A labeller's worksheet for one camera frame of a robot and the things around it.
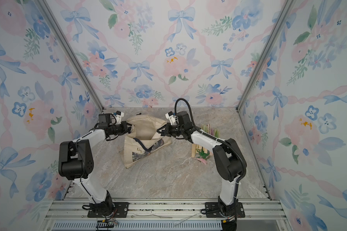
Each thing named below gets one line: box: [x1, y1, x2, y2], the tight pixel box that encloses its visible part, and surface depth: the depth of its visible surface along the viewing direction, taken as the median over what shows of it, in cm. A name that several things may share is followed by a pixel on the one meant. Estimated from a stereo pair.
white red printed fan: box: [190, 143, 197, 158], surface depth 97 cm
